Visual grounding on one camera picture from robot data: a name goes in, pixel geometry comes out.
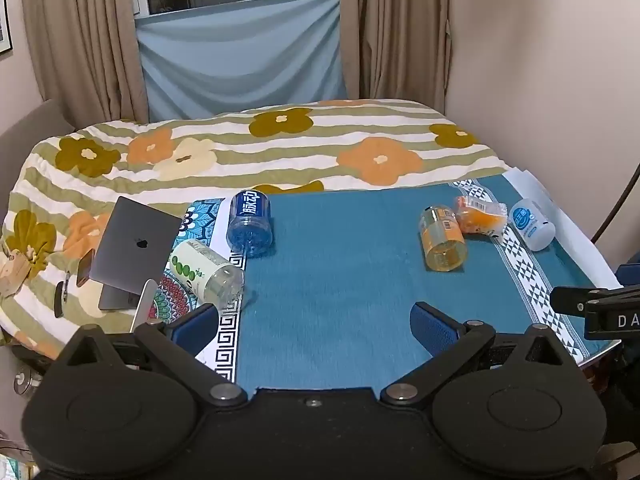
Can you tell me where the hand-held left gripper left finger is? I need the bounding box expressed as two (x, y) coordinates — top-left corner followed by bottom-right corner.
(56, 304), (249, 409)

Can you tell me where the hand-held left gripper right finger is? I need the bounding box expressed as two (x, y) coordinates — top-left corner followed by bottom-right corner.
(379, 301), (578, 407)

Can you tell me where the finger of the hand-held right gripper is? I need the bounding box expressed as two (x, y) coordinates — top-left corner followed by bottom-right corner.
(550, 286), (626, 317)

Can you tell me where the green label clear bottle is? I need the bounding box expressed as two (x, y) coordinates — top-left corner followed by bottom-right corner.
(169, 239), (246, 311)

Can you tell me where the white cup with blue label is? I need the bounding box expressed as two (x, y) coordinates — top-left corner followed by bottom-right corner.
(508, 198), (557, 252)

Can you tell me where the orange label clear bottle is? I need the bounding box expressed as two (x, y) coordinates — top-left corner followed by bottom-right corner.
(418, 205), (468, 272)

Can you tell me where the blue plastic bottle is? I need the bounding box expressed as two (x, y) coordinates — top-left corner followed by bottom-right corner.
(226, 189), (274, 259)

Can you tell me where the silver laptop stand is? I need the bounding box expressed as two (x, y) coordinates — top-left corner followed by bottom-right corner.
(98, 279), (159, 333)

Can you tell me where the white sheet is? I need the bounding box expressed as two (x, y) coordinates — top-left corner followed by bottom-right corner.
(502, 167), (624, 287)

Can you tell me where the grey laptop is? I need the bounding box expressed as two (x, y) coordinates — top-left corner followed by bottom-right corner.
(90, 196), (184, 297)

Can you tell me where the teal tablecloth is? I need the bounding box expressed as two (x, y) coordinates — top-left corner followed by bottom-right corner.
(215, 175), (623, 393)

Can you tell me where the colourful mandala patterned cloth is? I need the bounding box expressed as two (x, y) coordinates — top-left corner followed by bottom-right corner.
(145, 197), (249, 386)

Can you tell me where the crumpled orange plastic packet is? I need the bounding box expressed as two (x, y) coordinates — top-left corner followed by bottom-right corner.
(454, 195), (507, 237)

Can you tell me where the dark smartphone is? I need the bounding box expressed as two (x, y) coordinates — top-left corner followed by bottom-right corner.
(76, 249), (96, 289)

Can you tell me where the brown paper tag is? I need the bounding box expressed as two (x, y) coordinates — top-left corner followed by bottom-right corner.
(0, 252), (32, 297)

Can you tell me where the floral striped blanket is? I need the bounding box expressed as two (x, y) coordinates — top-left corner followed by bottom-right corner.
(0, 99), (516, 361)

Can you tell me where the grey upholstered headboard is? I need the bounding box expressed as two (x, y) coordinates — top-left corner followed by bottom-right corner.
(0, 99), (77, 211)

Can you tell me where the light blue hanging cloth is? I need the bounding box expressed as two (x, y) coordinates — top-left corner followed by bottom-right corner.
(134, 0), (352, 123)

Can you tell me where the beige curtain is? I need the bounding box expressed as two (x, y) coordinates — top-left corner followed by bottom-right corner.
(339, 0), (454, 111)
(20, 0), (150, 128)

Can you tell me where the black cable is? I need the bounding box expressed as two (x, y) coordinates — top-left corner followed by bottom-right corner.
(591, 160), (640, 242)

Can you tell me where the framed wall picture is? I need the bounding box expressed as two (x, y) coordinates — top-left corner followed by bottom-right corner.
(0, 0), (15, 56)

